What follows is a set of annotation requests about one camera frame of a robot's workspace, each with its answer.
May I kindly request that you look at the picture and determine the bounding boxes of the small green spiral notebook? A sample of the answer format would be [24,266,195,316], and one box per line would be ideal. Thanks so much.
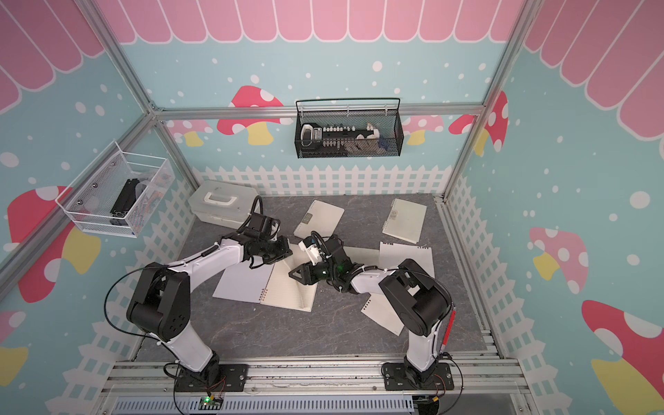
[213,244,317,312]

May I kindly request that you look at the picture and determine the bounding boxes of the large cream spiral notebook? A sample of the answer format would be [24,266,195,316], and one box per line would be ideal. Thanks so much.
[293,200,344,239]

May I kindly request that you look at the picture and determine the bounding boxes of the torn white page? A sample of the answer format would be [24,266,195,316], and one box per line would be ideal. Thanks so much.
[379,242,435,278]

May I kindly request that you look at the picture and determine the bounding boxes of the cream spiral notebook with label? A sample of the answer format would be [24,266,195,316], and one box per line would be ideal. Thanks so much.
[382,199,427,244]

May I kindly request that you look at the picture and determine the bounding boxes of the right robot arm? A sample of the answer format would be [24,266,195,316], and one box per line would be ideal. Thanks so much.
[289,232,456,381]

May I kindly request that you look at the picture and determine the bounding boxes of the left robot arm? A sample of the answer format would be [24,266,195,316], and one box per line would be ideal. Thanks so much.
[126,213,292,375]

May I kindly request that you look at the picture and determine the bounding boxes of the white plastic storage box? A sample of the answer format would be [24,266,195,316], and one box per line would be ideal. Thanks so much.
[188,181,263,230]

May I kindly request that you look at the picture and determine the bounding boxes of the items in black basket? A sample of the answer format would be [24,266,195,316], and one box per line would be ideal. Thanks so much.
[295,123,390,158]

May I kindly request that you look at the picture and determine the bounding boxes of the black block in white basket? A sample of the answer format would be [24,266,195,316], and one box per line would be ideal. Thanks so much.
[110,178,140,226]

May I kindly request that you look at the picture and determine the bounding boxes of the small green circuit board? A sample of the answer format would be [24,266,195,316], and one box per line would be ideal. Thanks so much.
[198,396,224,411]

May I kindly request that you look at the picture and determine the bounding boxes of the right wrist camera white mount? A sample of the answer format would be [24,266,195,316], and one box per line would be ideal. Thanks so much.
[300,241,323,265]

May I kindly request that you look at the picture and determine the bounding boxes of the black wire wall basket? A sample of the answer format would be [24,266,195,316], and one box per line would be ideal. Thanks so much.
[294,98,405,158]

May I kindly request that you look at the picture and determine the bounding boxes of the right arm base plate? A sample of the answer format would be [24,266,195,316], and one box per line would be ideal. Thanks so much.
[381,362,455,392]

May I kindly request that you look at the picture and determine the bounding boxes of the red handled tool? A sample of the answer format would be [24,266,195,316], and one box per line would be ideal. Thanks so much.
[439,305,457,354]

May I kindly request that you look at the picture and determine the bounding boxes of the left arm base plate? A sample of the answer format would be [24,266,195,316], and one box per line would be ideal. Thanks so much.
[175,363,249,394]

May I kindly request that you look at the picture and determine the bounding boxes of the white wire wall basket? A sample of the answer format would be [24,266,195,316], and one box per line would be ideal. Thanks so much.
[55,142,175,238]

